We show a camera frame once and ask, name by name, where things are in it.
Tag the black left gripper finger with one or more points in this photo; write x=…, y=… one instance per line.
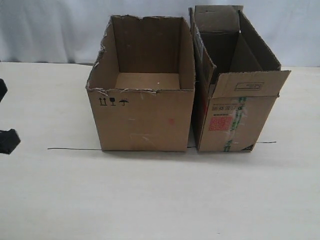
x=9, y=140

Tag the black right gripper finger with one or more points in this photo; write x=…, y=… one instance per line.
x=3, y=89

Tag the large cardboard box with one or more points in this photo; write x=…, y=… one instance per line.
x=141, y=86

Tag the tall cardboard box green tape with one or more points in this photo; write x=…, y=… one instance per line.
x=238, y=79

